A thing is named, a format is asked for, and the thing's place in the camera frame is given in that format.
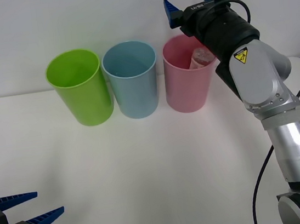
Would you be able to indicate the clear plastic bottle red cap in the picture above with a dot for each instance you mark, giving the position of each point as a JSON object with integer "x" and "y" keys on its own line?
{"x": 201, "y": 57}

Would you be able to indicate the pale blue plastic bin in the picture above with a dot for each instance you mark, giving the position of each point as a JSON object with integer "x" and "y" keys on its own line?
{"x": 135, "y": 94}

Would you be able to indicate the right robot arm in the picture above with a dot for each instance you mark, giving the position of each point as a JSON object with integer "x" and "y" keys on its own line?
{"x": 256, "y": 76}

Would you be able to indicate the green plastic bin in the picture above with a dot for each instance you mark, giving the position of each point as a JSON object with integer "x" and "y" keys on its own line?
{"x": 82, "y": 99}

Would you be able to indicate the pink plastic bin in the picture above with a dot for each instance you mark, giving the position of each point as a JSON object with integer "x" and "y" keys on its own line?
{"x": 186, "y": 90}

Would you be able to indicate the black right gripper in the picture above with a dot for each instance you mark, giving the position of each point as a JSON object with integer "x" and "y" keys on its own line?
{"x": 198, "y": 17}

